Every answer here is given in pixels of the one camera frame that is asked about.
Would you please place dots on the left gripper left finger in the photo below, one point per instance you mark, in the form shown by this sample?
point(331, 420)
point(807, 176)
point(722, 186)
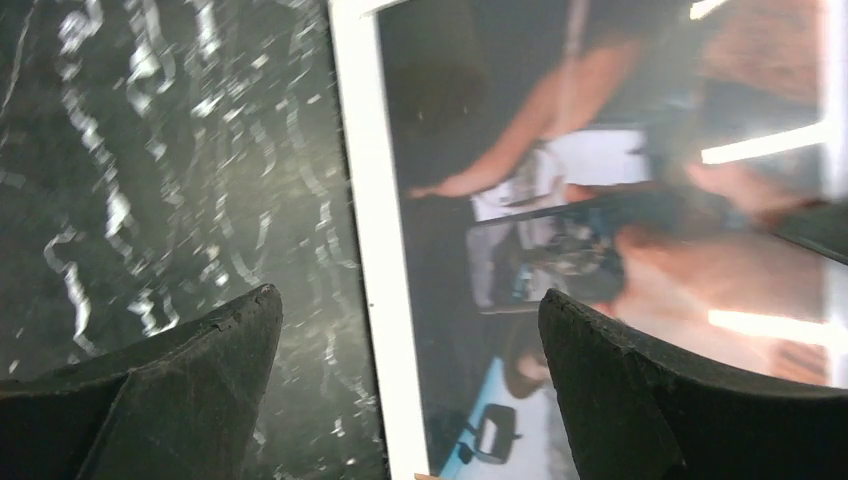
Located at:
point(179, 405)

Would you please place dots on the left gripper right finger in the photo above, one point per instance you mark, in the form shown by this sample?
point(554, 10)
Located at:
point(637, 407)

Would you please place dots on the white wooden picture frame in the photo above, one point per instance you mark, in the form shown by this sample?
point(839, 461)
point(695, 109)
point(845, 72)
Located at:
point(821, 229)

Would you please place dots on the printed photo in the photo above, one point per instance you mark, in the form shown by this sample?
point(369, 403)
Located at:
point(633, 155)

